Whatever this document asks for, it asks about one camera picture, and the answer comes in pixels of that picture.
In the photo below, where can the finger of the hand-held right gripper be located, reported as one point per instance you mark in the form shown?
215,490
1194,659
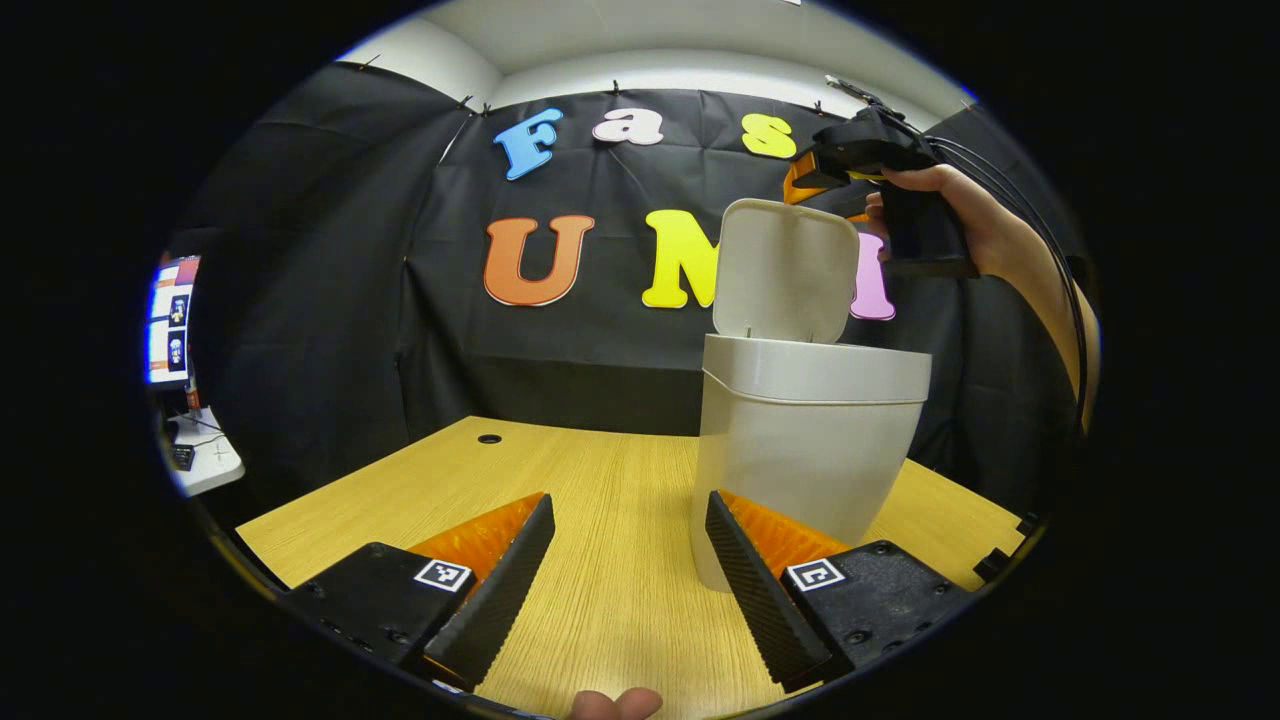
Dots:
805,185

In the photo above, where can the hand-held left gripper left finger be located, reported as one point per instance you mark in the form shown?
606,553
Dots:
500,600

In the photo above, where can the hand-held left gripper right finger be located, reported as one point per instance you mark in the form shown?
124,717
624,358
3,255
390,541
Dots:
755,600

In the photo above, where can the white desktop garbage bin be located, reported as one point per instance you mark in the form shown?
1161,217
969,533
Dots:
800,440

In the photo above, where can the wooden desktop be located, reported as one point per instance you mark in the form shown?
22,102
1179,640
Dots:
600,500

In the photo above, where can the black desk edge clamp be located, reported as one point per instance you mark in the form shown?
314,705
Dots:
992,563
1027,523

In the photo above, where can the white side desk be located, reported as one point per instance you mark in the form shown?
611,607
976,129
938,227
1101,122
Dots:
210,460

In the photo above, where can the black backdrop cloth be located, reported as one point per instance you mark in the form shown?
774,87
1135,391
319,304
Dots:
320,300

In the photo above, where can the computer monitor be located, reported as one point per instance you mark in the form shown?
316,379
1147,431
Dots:
172,320

